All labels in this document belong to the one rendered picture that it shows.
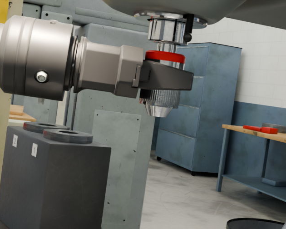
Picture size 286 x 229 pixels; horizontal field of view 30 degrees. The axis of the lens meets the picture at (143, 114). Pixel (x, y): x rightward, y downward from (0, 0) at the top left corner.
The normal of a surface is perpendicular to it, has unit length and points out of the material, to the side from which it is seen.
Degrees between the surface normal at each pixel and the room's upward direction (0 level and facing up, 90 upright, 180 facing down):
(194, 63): 90
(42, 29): 47
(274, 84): 90
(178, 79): 90
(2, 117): 90
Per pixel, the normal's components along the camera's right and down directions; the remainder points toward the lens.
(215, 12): 0.44, 0.80
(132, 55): 0.18, -0.65
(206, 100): 0.37, 0.10
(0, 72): -0.69, 0.33
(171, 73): 0.11, 0.07
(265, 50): -0.92, -0.11
